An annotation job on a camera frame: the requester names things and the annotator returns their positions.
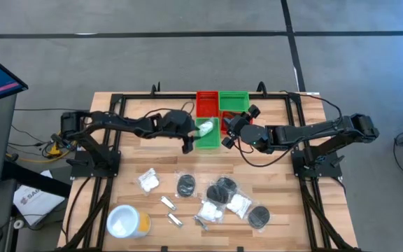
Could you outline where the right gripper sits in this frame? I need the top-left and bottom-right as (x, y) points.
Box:
(221, 104), (269, 155)

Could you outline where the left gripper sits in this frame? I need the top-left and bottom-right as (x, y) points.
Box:
(148, 109), (204, 155)

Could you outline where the bag of white cotton balls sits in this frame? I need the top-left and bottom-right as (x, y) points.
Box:
(196, 118), (215, 138)
(225, 192), (253, 220)
(137, 167), (161, 194)
(197, 199), (225, 224)

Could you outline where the silver nail clipper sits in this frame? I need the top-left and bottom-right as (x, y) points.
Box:
(167, 211), (184, 228)
(192, 215), (209, 232)
(160, 195), (178, 212)

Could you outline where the red plastic basket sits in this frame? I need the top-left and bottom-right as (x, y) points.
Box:
(196, 90), (220, 118)
(220, 111), (254, 136)

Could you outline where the green plastic basket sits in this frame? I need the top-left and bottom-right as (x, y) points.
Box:
(195, 117), (222, 151)
(218, 90), (250, 113)

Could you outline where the white tub with yellow label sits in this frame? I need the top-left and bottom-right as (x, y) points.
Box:
(106, 204), (152, 240)

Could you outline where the black desk bar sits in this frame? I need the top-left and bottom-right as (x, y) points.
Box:
(0, 160), (72, 199)

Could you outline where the white printed paper sheet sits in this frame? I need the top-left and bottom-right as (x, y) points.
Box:
(12, 184), (66, 227)

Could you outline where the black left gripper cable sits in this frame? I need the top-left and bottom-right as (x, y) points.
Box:
(141, 100), (195, 120)

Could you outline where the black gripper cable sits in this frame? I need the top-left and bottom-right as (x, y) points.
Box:
(234, 139), (295, 168)
(141, 100), (195, 120)

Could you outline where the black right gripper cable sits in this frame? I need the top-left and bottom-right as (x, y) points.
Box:
(234, 139), (295, 168)

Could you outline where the black aluminium table frame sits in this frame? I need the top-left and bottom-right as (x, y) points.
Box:
(59, 91), (363, 252)

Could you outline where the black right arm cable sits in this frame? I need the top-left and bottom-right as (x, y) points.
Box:
(280, 90), (343, 120)

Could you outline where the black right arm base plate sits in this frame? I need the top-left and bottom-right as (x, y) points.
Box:
(290, 149), (343, 179)

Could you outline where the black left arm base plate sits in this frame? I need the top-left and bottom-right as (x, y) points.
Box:
(69, 149), (122, 179)

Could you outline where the yellow cable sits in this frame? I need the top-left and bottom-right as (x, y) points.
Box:
(5, 145), (71, 164)

